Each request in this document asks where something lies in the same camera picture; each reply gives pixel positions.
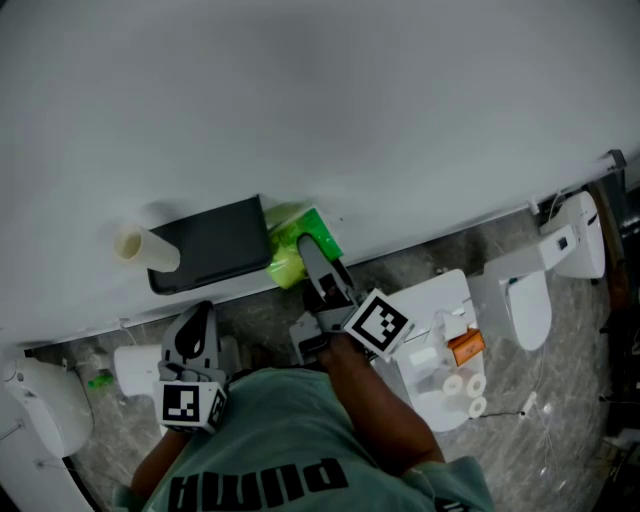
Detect black wall paper holder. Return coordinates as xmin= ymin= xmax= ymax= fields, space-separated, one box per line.
xmin=146 ymin=194 xmax=274 ymax=296

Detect metal water valve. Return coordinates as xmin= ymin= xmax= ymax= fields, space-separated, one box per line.
xmin=62 ymin=352 xmax=109 ymax=371

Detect green toilet paper roll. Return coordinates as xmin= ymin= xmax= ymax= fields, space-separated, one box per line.
xmin=263 ymin=202 xmax=345 ymax=290

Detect person's right forearm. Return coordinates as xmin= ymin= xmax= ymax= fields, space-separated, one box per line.
xmin=318 ymin=333 xmax=446 ymax=476

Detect brown wooden board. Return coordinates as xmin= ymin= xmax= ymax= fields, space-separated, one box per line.
xmin=589 ymin=179 xmax=631 ymax=311

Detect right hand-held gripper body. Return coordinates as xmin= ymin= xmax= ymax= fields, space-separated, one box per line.
xmin=288 ymin=293 xmax=417 ymax=369

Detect white toilet with boxy tank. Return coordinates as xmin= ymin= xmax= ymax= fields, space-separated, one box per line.
xmin=113 ymin=343 xmax=169 ymax=426

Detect white toilet with tall tank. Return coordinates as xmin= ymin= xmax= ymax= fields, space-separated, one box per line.
xmin=467 ymin=224 xmax=574 ymax=352

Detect dark equipment rack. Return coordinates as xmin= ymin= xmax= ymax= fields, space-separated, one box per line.
xmin=597 ymin=149 xmax=640 ymax=451

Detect person's left forearm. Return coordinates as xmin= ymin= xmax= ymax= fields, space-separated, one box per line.
xmin=130 ymin=429 xmax=189 ymax=501

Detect cardboard paper tube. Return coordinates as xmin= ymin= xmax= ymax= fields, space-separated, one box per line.
xmin=113 ymin=223 xmax=181 ymax=274

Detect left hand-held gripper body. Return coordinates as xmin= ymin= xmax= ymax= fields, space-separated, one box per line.
xmin=152 ymin=361 xmax=229 ymax=433

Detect orange tissue box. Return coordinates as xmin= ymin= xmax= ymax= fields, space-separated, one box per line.
xmin=447 ymin=329 xmax=486 ymax=367

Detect folded white tissue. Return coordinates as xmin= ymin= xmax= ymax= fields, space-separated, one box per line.
xmin=408 ymin=347 xmax=437 ymax=370

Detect white egg-shaped toilet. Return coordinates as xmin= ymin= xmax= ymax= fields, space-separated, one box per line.
xmin=2 ymin=357 xmax=95 ymax=459

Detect white plastic device housing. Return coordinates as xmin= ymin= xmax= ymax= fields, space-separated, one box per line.
xmin=539 ymin=191 xmax=607 ymax=280

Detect crumpled white tissue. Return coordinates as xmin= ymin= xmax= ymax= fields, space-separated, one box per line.
xmin=432 ymin=307 xmax=474 ymax=346

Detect white toilet with flat lid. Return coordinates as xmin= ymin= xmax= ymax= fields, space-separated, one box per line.
xmin=372 ymin=268 xmax=489 ymax=434

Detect person's green t-shirt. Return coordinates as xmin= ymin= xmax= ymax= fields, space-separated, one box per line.
xmin=112 ymin=367 xmax=496 ymax=512

